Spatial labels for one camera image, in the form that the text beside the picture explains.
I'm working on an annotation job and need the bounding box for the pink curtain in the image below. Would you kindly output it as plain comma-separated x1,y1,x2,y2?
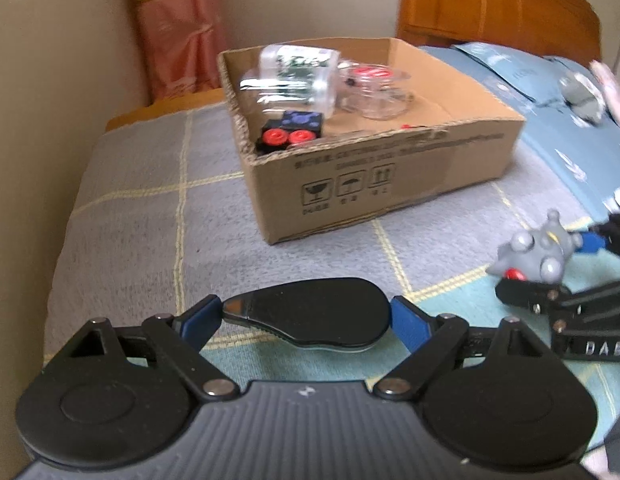
133,0,226,101

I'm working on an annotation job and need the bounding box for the black oval mirror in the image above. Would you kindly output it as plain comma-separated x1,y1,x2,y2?
223,278,390,352

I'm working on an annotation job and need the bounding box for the clear plastic jar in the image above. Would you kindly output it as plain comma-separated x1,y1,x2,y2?
238,70,317,117

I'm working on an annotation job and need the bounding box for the grey plush toy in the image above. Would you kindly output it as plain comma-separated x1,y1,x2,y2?
558,72,607,125

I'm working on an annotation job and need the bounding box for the clear round box red label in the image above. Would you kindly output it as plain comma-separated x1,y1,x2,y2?
338,63,414,120

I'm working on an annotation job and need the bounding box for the white plastic rectangular bottle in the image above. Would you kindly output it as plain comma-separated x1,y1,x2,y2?
259,44,340,118

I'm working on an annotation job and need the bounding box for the teal patchwork blanket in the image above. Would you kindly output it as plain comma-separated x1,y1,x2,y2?
42,102,620,456

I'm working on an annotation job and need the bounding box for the pink patterned cloth roll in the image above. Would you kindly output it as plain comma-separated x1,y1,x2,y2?
590,60,620,128

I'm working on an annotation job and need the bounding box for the blue floral pillow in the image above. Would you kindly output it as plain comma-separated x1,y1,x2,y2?
454,42,567,106

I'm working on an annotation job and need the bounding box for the brown cardboard box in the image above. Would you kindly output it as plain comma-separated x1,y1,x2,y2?
218,38,525,244

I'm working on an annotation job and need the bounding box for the grey rubber animal toy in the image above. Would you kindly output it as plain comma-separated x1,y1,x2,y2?
486,209,583,284

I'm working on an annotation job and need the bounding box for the blue floral bedsheet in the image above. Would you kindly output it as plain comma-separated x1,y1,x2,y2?
424,47,620,219

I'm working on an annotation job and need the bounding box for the orange wooden headboard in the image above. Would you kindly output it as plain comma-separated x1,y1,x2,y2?
395,0,602,65

